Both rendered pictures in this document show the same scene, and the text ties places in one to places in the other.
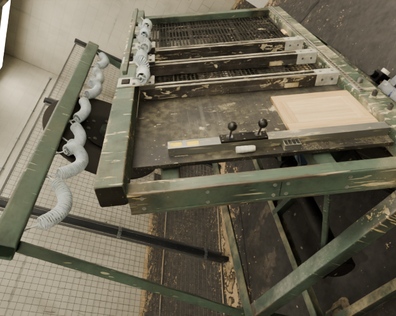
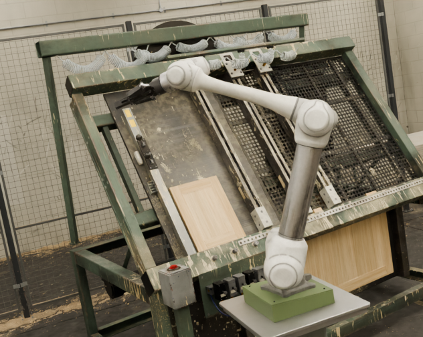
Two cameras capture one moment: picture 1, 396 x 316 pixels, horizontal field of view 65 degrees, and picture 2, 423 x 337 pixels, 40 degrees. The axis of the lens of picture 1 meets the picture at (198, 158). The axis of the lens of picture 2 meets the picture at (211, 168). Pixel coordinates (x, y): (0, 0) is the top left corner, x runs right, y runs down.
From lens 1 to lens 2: 2.49 m
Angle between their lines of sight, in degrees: 29
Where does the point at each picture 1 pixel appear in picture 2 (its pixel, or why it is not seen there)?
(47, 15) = not seen: outside the picture
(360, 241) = (118, 277)
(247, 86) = (224, 156)
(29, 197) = (79, 47)
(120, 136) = (117, 77)
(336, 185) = (119, 216)
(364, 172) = (127, 227)
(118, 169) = (85, 83)
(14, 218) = (60, 46)
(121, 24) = not seen: outside the picture
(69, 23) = not seen: outside the picture
